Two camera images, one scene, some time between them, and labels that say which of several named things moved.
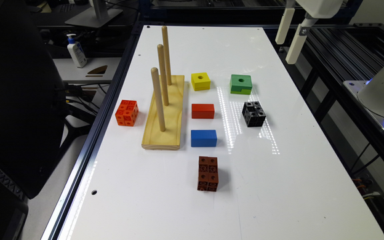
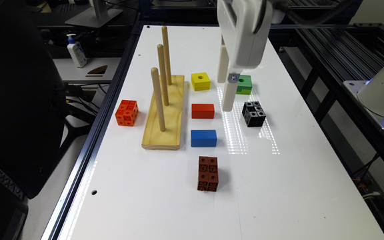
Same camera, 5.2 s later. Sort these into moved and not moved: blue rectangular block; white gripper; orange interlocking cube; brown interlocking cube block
Moved: white gripper
Not moved: brown interlocking cube block; blue rectangular block; orange interlocking cube
